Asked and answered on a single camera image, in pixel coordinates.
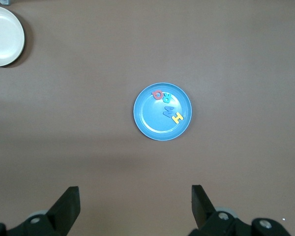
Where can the blue foam uppercase M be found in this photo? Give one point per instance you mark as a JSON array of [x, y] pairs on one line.
[[168, 112]]

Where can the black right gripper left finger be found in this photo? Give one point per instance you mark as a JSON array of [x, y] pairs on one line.
[[64, 211]]

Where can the blue plate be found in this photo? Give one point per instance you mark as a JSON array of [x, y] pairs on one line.
[[152, 123]]

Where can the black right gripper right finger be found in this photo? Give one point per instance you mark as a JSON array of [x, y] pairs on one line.
[[204, 211]]

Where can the yellow foam letter H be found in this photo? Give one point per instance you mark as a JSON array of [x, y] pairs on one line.
[[177, 118]]

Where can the teal foam letter R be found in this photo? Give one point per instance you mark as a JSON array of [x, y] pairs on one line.
[[165, 98]]

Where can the red foam letter Q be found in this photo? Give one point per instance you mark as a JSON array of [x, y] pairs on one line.
[[155, 96]]

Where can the beige plate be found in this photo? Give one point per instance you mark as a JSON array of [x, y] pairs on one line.
[[2, 37]]

